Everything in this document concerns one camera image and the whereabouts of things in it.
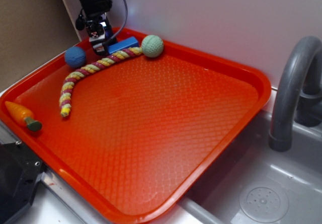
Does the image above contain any wooden board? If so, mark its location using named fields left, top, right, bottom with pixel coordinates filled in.
left=62, top=0, right=88, bottom=41

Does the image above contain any multicoloured twisted rope toy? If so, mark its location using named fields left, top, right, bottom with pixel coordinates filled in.
left=59, top=47, right=143, bottom=118

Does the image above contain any blue textured ball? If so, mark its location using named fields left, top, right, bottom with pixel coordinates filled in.
left=64, top=46, right=86, bottom=68

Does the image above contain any green textured ball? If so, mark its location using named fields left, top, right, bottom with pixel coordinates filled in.
left=141, top=35, right=164, bottom=58

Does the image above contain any grey plastic sink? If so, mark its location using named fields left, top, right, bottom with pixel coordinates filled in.
left=177, top=109, right=322, bottom=224

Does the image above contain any orange toy carrot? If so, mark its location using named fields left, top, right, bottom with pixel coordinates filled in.
left=5, top=101, right=42, bottom=132

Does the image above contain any black metal bracket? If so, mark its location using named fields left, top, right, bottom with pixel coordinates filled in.
left=1, top=143, right=44, bottom=223

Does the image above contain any blue rectangular block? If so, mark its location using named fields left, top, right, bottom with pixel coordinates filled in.
left=108, top=37, right=139, bottom=54

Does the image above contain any orange plastic tray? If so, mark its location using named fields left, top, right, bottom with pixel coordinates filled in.
left=1, top=42, right=271, bottom=223

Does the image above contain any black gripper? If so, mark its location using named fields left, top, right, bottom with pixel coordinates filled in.
left=75, top=0, right=113, bottom=56

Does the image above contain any grey plastic faucet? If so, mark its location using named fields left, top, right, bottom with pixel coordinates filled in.
left=269, top=36, right=321, bottom=152

